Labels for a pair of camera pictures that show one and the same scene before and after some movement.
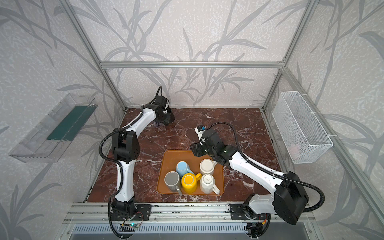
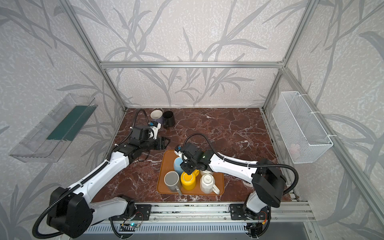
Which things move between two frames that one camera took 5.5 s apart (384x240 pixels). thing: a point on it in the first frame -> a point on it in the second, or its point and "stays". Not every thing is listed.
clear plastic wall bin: (47, 141) stays
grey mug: (172, 180) stays
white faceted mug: (207, 184) stays
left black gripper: (166, 117) -> (159, 143)
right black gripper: (196, 148) -> (186, 165)
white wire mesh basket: (303, 136) stays
